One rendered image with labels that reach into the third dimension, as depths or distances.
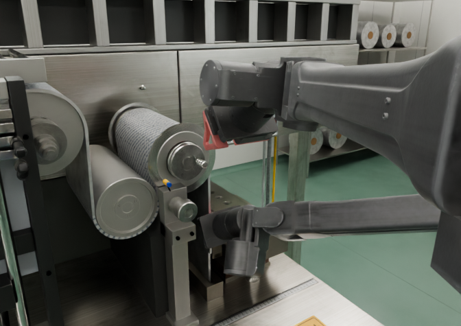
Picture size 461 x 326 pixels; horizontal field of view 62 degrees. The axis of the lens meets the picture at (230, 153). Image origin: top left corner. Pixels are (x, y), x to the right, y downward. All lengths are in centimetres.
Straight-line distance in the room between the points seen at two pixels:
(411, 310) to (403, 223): 190
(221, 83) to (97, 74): 61
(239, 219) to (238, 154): 353
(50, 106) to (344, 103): 53
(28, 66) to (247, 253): 46
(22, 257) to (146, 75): 59
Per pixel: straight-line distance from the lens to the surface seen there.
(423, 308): 258
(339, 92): 26
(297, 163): 168
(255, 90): 48
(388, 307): 250
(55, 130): 64
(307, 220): 66
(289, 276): 104
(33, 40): 101
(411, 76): 18
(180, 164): 75
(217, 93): 47
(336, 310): 96
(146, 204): 78
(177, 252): 80
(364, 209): 65
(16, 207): 61
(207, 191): 84
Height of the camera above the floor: 150
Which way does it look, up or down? 18 degrees down
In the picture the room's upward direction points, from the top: straight up
